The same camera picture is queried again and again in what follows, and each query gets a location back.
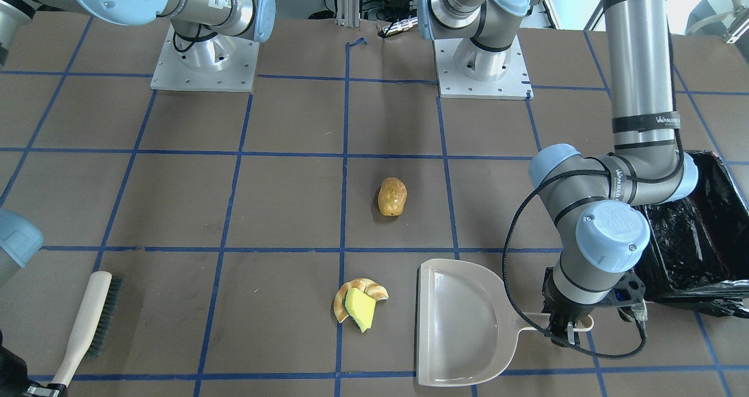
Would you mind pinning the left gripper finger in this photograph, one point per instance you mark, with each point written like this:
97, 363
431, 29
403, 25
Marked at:
556, 328
570, 335

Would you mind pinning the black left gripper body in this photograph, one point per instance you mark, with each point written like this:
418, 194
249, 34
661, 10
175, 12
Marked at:
563, 314

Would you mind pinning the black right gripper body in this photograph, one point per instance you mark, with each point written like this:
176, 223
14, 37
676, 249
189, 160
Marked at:
11, 372

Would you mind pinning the beige plastic dustpan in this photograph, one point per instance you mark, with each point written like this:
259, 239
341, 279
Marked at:
467, 331

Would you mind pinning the beige hand brush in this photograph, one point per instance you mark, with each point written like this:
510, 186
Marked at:
90, 327

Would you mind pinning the toy croissant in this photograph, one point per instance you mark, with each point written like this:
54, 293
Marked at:
367, 286

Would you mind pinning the yellow green sponge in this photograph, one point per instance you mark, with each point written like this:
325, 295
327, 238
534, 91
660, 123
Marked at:
361, 307

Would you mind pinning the brown toy potato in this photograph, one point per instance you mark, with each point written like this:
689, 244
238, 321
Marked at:
391, 197

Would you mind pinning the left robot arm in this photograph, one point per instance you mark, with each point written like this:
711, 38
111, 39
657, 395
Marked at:
591, 200

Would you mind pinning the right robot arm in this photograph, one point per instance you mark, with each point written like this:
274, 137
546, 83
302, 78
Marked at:
192, 20

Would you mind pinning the pink bin with black bag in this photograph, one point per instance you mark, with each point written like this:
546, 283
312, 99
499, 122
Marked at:
697, 258

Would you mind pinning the black power adapter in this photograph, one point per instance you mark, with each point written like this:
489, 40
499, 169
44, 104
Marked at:
397, 5

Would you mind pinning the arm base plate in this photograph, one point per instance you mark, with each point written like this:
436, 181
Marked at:
220, 64
466, 71

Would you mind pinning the aluminium profile post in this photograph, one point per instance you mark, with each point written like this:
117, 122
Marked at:
347, 13

